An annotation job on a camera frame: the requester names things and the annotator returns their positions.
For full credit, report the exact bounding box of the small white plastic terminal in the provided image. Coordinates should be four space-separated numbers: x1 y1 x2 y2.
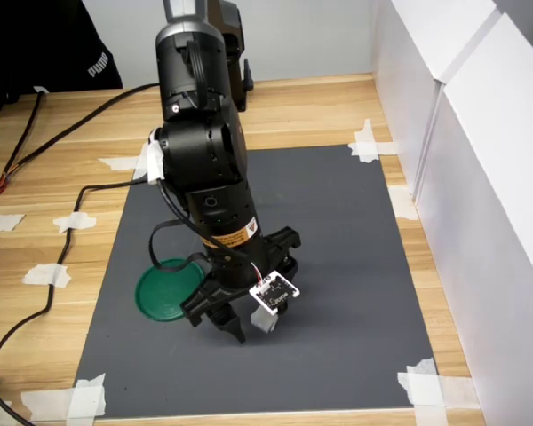
250 305 279 335

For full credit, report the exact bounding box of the round green lid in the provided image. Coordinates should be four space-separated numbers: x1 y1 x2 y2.
135 257 208 323

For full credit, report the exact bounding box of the dark grey mat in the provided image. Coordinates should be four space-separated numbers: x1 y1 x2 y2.
73 144 439 421

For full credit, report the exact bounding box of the white masking tape piece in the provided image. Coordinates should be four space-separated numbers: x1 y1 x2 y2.
98 154 155 181
397 357 477 426
346 118 401 164
20 372 107 422
0 212 27 233
21 263 72 288
388 185 421 221
52 211 98 235

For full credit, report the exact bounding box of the white partition board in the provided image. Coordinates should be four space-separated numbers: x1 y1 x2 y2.
413 11 533 426
371 0 503 209

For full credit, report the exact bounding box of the person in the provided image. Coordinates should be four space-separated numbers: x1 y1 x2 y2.
0 0 124 97

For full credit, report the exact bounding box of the white camera circuit board box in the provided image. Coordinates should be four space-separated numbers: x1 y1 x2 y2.
248 269 302 317

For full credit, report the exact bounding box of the black gripper signal cable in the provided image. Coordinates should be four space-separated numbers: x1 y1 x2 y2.
149 219 214 274

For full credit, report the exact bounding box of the black camera cable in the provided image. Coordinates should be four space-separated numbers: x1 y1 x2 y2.
0 128 267 374

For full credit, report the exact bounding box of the long black cable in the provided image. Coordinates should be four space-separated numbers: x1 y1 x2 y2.
0 82 160 196

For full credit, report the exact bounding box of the black adapter cable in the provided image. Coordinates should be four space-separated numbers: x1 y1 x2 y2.
0 383 33 426

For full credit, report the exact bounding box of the braided cable with coloured wires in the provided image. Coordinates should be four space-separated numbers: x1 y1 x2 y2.
0 88 45 203

